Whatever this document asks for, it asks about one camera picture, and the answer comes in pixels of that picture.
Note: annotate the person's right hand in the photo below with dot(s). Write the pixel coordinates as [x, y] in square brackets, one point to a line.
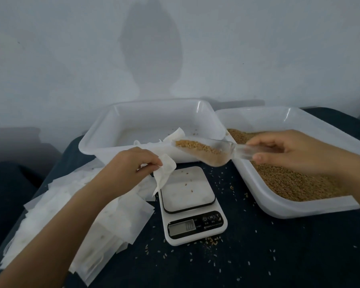
[294, 151]

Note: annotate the person's left hand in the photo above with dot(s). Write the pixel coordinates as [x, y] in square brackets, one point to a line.
[129, 171]

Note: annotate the white mesh bag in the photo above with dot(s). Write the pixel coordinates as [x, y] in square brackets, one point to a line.
[164, 171]
[149, 143]

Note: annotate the brown grain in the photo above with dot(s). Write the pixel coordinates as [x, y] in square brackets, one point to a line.
[300, 186]

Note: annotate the white plastic tub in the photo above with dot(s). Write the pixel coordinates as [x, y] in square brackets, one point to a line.
[120, 126]

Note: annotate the white tray of grain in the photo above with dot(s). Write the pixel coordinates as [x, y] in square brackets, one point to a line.
[270, 204]

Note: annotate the pile of white bags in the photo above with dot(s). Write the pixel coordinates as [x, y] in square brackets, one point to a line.
[108, 237]

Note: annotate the clear plastic scoop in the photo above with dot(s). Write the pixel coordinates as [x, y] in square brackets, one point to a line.
[219, 154]

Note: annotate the person's left forearm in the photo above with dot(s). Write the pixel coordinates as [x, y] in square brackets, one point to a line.
[48, 243]

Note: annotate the white digital kitchen scale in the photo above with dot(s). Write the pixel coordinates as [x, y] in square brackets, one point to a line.
[189, 189]

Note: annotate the dark blue tablecloth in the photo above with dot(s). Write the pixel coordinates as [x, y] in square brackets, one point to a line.
[9, 201]
[276, 255]

